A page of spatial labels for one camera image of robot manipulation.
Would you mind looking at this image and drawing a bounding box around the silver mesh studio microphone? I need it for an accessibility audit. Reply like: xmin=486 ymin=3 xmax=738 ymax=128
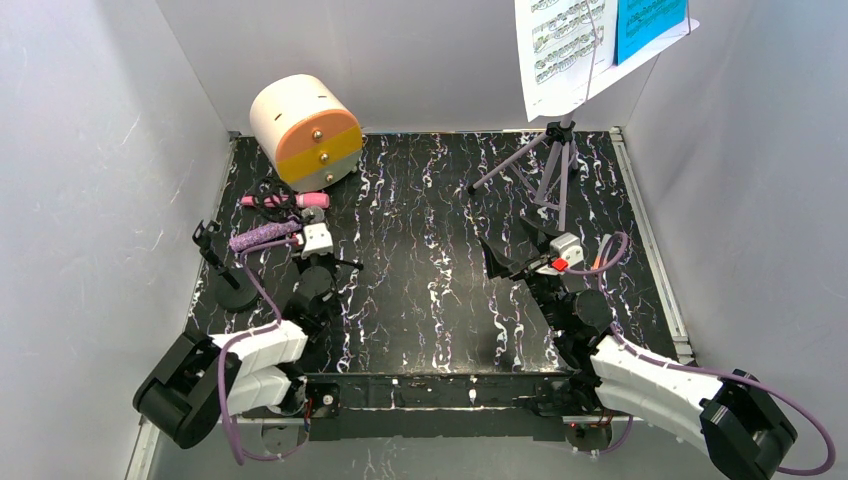
xmin=228 ymin=207 xmax=325 ymax=253

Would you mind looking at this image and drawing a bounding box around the pink microphone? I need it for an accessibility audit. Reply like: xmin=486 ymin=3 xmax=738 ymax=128
xmin=240 ymin=192 xmax=330 ymax=209

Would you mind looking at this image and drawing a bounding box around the lilac music stand tripod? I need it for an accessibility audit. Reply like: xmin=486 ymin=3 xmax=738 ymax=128
xmin=466 ymin=113 xmax=577 ymax=230

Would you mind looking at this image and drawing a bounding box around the black round-base mic stand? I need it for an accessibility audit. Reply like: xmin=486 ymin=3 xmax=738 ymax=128
xmin=192 ymin=220 xmax=259 ymax=313

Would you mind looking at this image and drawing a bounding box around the white sheet music page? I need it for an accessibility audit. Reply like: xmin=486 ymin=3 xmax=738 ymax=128
xmin=513 ymin=0 xmax=701 ymax=123

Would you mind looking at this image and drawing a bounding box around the black tripod microphone stand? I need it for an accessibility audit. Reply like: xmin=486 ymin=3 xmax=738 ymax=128
xmin=248 ymin=176 xmax=364 ymax=271

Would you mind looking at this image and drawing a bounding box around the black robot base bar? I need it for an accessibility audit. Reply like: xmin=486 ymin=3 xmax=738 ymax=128
xmin=246 ymin=373 xmax=611 ymax=442

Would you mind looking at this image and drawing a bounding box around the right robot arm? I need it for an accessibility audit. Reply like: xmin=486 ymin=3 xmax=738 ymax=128
xmin=480 ymin=218 xmax=798 ymax=479

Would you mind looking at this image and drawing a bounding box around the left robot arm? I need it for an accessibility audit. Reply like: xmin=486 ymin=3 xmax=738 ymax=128
xmin=132 ymin=254 xmax=339 ymax=449

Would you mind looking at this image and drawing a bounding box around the orange grey marker pen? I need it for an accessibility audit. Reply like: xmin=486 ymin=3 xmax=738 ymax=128
xmin=593 ymin=234 xmax=612 ymax=268

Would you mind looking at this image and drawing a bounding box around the round pastel drawer cabinet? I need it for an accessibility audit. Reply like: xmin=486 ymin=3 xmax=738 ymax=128
xmin=249 ymin=74 xmax=363 ymax=192

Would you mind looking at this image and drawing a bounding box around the blue sheet music page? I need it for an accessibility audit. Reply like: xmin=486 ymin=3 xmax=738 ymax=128
xmin=615 ymin=0 xmax=688 ymax=64

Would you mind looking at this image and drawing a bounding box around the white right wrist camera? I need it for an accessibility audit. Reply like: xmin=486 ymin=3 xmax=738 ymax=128
xmin=537 ymin=233 xmax=585 ymax=275

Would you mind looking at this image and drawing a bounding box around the aluminium rail right edge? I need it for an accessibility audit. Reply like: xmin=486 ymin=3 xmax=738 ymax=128
xmin=609 ymin=127 xmax=757 ymax=480

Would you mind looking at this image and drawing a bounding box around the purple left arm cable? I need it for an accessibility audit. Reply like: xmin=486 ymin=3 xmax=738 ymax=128
xmin=218 ymin=235 xmax=303 ymax=464

